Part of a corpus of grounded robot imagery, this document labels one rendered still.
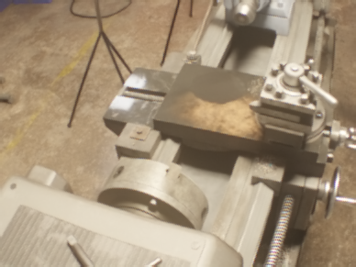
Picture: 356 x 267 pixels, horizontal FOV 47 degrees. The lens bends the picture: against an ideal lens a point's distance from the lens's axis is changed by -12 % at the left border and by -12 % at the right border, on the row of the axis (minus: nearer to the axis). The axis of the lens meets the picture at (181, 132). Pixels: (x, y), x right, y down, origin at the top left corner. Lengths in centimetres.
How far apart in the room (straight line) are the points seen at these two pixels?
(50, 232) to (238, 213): 73
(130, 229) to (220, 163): 92
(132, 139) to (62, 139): 140
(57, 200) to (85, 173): 183
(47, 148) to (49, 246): 213
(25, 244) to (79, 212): 12
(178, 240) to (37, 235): 25
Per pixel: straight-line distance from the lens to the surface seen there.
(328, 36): 295
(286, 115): 128
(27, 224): 80
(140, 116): 159
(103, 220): 77
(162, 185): 96
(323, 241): 231
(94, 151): 274
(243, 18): 168
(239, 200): 139
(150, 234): 74
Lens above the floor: 196
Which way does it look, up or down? 46 degrees down
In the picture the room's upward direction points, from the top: 6 degrees counter-clockwise
